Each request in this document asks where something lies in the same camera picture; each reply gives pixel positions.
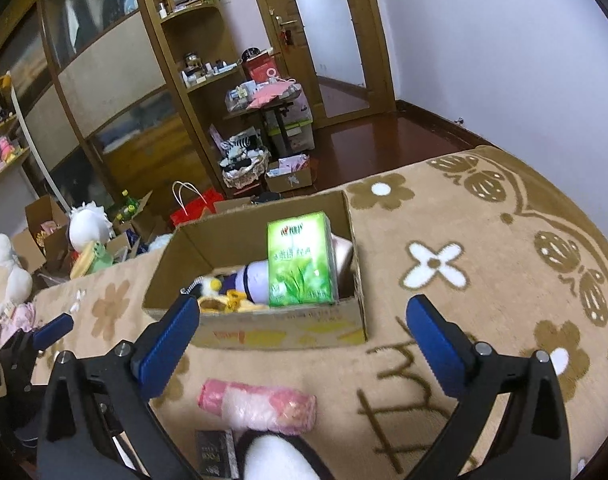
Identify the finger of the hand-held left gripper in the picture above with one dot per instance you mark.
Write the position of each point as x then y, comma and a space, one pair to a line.
54, 330

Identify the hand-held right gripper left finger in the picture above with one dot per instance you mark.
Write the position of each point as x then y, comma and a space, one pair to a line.
166, 350

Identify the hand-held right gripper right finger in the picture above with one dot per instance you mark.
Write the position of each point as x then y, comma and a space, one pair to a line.
436, 350

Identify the yellow plush toy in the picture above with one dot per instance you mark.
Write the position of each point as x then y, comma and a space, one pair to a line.
234, 302

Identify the pink fluffy roll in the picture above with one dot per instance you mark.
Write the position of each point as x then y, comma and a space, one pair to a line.
264, 405

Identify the black tissue pack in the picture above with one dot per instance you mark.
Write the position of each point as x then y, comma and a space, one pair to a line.
214, 452

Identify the white round plush toy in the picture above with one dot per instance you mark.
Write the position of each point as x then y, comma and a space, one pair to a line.
258, 282

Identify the pink-faced cylinder plush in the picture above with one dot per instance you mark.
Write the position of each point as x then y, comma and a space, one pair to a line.
345, 260

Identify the green tissue pack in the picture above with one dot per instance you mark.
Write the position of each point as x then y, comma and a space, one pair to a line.
299, 260

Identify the pale pink soft cloth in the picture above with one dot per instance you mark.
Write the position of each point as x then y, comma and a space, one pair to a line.
19, 320

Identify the beige flower printed blanket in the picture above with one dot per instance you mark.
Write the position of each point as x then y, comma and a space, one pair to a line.
494, 310

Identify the cream plush toy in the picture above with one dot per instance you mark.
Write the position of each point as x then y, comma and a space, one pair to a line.
4, 270

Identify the green frog plush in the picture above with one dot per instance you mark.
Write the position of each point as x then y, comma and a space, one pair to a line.
96, 260

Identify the white-haired plush doll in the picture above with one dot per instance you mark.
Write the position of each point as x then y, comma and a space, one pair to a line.
86, 227

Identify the brown cardboard box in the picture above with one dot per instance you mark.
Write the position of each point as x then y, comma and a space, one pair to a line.
39, 210

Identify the red paper bag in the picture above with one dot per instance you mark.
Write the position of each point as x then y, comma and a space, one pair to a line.
194, 210

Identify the green glass bottle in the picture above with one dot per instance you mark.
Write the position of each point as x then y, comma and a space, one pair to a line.
131, 206

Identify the cardboard box with bottles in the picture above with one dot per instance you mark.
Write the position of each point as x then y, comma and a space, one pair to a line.
141, 205

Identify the wicker basket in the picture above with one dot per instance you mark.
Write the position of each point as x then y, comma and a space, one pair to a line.
244, 175

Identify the small flat cardboard box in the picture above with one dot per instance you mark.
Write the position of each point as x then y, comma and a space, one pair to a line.
289, 180

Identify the small dark side table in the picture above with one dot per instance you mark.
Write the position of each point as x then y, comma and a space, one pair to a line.
284, 130

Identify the clear storage box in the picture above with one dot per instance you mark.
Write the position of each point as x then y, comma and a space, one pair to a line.
299, 130

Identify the wooden wardrobe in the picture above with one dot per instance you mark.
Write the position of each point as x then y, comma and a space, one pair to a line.
114, 70

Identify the red gift box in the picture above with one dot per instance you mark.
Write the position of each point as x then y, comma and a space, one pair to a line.
261, 67

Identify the wooden door with glass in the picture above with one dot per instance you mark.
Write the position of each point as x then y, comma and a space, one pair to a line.
304, 75

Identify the wooden corner shelf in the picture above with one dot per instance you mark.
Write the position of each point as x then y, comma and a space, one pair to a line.
194, 12

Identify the wall shelf with figurines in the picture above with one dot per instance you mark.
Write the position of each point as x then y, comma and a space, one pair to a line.
4, 160

